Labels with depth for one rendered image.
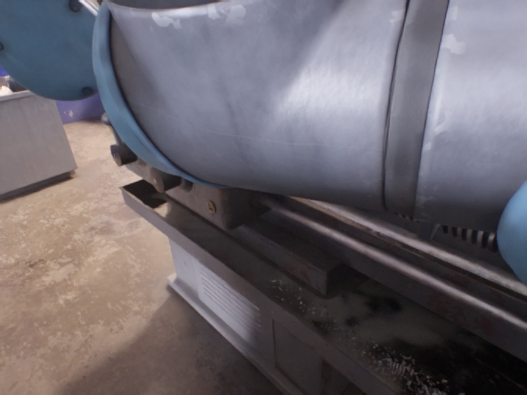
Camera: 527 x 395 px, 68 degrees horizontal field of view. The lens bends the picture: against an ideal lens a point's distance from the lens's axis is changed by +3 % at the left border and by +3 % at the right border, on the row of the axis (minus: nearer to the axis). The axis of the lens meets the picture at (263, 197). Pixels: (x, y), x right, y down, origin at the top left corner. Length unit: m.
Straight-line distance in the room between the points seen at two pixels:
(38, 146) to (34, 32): 2.27
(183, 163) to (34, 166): 2.51
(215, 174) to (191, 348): 1.21
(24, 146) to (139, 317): 1.44
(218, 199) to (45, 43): 0.51
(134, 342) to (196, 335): 0.21
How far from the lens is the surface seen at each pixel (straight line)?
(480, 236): 0.55
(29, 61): 0.38
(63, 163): 2.70
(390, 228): 0.63
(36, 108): 2.60
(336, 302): 0.87
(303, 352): 1.04
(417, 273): 0.64
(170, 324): 1.44
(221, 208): 0.81
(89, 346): 1.48
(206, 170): 0.15
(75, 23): 0.37
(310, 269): 0.87
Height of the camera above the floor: 1.01
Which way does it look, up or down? 29 degrees down
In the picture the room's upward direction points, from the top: 4 degrees counter-clockwise
